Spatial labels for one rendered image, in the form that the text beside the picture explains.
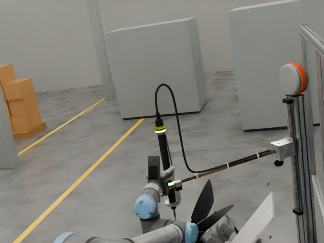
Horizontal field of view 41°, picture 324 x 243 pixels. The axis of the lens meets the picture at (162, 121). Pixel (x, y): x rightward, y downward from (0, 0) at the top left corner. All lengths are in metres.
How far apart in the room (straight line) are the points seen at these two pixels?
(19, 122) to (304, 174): 8.36
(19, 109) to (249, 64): 5.21
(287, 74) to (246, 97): 5.26
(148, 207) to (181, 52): 7.59
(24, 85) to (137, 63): 2.56
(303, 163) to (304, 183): 0.11
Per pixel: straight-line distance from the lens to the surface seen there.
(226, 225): 2.41
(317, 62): 2.20
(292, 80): 2.16
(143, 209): 1.57
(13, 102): 10.07
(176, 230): 1.52
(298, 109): 2.22
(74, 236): 1.34
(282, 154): 2.21
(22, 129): 10.11
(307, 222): 2.45
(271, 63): 7.30
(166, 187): 1.77
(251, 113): 7.50
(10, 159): 8.10
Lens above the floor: 2.33
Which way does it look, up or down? 15 degrees down
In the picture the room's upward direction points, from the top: 10 degrees counter-clockwise
